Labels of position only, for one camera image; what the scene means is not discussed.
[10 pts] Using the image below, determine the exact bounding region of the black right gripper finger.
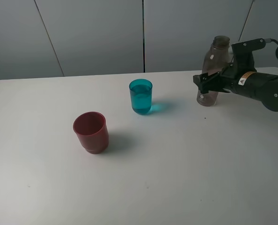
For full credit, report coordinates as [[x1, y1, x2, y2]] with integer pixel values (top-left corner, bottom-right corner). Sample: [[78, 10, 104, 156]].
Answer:
[[193, 72, 226, 93]]

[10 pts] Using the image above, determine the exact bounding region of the smoky transparent water bottle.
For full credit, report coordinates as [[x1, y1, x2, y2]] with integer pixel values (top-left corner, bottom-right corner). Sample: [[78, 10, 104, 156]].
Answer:
[[197, 36, 230, 106]]

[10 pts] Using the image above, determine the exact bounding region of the red plastic cup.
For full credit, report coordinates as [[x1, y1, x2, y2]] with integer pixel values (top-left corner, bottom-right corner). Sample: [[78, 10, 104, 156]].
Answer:
[[73, 112, 109, 154]]

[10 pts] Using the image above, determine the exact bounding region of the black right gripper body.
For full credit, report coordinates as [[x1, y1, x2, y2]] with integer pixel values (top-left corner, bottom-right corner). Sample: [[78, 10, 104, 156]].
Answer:
[[209, 38, 278, 112]]

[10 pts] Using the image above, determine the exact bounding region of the teal transparent plastic cup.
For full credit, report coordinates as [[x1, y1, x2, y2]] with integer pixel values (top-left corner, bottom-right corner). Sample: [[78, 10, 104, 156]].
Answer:
[[129, 79, 153, 115]]

